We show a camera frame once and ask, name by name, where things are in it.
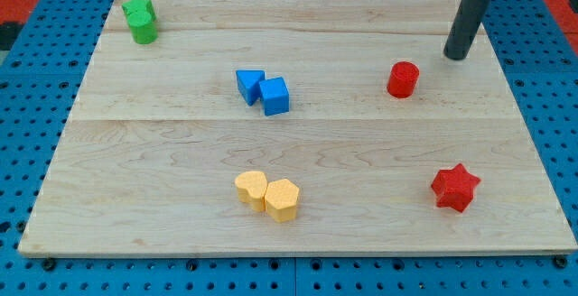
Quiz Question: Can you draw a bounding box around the green block behind cylinder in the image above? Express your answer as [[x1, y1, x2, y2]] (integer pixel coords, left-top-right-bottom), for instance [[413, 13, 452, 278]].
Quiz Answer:
[[122, 0, 156, 21]]

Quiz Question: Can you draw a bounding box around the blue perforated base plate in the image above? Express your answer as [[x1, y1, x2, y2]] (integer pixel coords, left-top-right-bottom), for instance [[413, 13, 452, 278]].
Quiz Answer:
[[1, 0, 577, 295]]

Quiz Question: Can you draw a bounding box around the blue cube block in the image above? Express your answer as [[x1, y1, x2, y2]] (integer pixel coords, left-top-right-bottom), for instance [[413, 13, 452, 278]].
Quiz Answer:
[[259, 77, 290, 116]]

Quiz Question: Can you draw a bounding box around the yellow heart block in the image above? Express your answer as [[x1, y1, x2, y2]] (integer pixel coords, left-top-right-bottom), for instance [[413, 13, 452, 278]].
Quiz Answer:
[[234, 171, 268, 212]]

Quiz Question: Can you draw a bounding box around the red star block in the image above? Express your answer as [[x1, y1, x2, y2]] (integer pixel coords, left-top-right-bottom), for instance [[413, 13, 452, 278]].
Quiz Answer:
[[431, 163, 481, 213]]

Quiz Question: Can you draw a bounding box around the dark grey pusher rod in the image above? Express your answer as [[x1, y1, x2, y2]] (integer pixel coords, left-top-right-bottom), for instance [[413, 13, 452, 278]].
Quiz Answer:
[[443, 0, 490, 60]]

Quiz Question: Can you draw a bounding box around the wooden board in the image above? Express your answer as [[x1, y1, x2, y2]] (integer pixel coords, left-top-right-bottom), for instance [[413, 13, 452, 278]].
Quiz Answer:
[[18, 0, 577, 258]]

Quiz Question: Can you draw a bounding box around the yellow pentagon block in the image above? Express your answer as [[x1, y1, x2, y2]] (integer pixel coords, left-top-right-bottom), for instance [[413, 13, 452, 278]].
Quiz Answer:
[[265, 179, 300, 223]]

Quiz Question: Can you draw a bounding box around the red cylinder block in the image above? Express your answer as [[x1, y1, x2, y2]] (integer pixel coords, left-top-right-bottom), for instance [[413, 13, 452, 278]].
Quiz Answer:
[[387, 61, 420, 98]]

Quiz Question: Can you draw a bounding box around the blue triangle block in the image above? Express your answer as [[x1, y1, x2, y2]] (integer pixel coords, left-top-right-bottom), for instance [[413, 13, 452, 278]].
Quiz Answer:
[[235, 69, 266, 106]]

